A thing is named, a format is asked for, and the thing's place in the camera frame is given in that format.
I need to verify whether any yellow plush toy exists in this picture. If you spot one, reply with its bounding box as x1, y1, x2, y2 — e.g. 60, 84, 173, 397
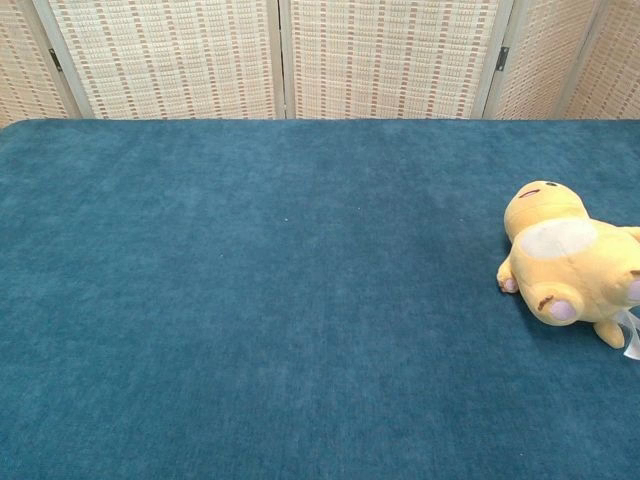
495, 180, 640, 360

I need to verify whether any blue velvet table cloth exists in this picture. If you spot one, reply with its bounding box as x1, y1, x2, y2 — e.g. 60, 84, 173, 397
0, 118, 640, 480

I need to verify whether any woven folding screen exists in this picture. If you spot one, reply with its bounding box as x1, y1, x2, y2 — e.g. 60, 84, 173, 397
0, 0, 640, 130

